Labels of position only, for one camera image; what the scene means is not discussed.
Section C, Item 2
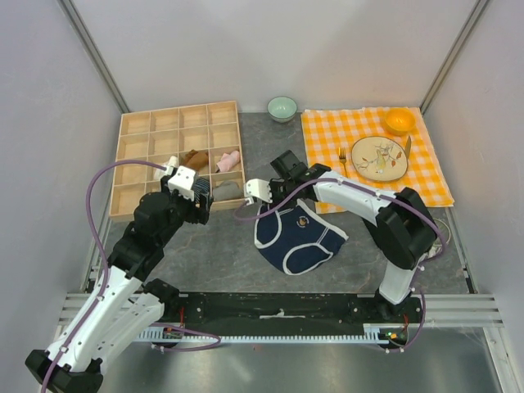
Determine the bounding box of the pink rolled cloth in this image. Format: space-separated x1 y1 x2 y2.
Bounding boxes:
216 151 241 173

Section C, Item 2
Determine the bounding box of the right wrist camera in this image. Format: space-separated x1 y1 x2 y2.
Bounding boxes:
243 178 273 205

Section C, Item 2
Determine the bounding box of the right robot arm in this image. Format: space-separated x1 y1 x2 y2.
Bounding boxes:
269 150 442 323

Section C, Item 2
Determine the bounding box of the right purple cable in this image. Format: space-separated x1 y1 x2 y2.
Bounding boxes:
233 178 449 355

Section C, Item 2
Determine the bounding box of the gold knife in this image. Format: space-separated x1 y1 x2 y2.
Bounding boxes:
404 136 412 160

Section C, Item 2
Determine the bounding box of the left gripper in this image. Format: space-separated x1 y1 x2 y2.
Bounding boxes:
156 175 213 246

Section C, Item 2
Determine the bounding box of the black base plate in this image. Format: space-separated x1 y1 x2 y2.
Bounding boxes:
162 292 422 336

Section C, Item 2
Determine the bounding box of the green ceramic bowl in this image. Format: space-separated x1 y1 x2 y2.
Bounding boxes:
267 97 298 123

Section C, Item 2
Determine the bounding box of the striped navy rolled cloth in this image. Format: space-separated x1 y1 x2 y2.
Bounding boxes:
193 177 213 204

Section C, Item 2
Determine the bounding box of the white cable duct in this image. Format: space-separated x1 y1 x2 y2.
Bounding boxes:
133 325 391 345

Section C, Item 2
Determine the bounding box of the white rolled cloth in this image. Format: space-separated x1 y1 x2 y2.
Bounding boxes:
153 156 178 180

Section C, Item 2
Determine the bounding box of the grey rolled cloth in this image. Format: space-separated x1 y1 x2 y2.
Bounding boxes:
213 180 243 201

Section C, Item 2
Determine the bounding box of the beige decorated plate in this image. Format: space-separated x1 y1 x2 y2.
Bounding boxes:
350 136 409 183

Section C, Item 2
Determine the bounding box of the navy blue underwear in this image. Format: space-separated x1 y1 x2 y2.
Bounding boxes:
254 201 348 276

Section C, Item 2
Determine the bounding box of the gold fork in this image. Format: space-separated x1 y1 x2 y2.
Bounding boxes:
338 147 348 178

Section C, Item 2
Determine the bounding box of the wooden compartment tray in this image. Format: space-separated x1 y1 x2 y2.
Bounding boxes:
115 101 245 210

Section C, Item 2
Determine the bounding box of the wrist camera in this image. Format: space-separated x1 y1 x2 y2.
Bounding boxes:
167 166 197 201
243 178 273 205

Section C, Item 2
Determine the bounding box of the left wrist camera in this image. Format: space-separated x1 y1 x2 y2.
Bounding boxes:
167 166 197 201

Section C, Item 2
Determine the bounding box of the orange checkered tablecloth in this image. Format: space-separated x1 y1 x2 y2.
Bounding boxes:
301 107 454 208

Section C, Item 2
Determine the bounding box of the brown rolled cloth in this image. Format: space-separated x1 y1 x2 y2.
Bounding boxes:
180 150 209 171

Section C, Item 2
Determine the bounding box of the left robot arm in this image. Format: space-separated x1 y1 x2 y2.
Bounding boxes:
25 191 212 392

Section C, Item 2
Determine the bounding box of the orange bowl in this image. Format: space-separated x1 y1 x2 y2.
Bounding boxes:
383 107 416 136

